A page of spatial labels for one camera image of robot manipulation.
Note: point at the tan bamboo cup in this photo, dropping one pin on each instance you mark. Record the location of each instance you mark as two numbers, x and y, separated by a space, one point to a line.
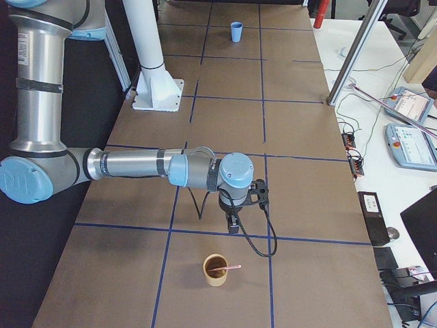
218 278

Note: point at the near orange connector board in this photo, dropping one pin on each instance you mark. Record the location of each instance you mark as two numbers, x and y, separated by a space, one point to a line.
356 162

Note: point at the white pedestal column with base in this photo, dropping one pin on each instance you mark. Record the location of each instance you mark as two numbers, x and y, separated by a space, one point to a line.
156 89

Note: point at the blue ribbed plastic cup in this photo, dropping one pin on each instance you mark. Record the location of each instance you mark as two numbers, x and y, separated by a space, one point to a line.
236 31

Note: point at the near grey teach pendant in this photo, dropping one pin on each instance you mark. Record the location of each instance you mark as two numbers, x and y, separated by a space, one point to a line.
410 147

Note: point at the red cylinder bottle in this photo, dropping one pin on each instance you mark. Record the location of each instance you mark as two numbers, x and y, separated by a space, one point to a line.
322 10

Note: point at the aluminium frame post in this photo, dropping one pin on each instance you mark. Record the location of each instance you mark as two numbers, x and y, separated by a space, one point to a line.
368 23

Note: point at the far grey teach pendant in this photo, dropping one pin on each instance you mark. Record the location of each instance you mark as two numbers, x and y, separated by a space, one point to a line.
409 103

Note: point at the orange connector board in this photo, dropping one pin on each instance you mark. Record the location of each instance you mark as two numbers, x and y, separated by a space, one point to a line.
356 162
348 140

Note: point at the black power supply box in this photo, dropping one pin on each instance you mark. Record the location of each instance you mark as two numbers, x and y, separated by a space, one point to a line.
373 218

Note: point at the grey teach pendant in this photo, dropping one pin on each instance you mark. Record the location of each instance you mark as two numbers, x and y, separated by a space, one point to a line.
409 103
410 147

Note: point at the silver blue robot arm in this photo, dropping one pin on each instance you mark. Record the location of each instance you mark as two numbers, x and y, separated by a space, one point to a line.
41 165

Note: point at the black monitor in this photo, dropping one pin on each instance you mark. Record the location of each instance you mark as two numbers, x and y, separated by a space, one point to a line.
420 221

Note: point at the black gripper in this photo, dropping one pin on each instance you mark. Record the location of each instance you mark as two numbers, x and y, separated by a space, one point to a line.
228 209

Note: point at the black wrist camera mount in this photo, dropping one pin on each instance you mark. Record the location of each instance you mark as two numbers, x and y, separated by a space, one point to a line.
258 194

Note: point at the far orange connector board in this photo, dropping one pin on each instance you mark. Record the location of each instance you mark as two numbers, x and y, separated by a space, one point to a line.
348 140

